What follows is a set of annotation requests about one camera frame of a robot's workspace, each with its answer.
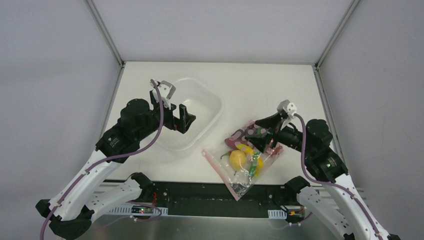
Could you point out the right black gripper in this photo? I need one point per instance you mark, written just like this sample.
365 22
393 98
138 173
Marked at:
274 131

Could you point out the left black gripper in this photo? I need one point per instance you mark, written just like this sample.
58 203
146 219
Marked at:
177 118

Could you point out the red grape bunch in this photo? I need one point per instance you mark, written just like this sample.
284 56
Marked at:
261 139

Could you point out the white plastic basket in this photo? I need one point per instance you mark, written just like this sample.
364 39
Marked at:
201 101

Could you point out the yellow banana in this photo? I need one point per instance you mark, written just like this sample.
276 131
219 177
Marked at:
249 151

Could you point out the green chili pepper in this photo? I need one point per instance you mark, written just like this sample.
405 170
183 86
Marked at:
254 165

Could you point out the yellow lemon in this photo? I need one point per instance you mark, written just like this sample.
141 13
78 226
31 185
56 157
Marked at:
237 159

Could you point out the clear pink zip bag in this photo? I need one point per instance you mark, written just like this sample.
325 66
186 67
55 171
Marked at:
238 183

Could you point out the red chili pepper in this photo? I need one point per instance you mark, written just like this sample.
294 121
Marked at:
227 154

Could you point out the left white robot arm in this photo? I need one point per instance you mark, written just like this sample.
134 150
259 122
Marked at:
71 213

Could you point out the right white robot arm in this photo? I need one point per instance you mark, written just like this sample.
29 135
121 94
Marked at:
326 189

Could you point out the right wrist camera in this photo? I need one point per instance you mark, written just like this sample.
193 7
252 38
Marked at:
287 107

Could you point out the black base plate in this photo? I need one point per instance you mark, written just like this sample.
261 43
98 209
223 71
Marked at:
215 200

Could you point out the left aluminium frame post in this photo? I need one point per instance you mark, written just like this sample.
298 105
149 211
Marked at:
98 20

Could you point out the aluminium frame post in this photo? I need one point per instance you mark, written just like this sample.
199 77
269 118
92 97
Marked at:
98 20
353 5

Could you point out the right aluminium frame post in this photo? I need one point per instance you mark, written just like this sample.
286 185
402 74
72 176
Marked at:
353 5

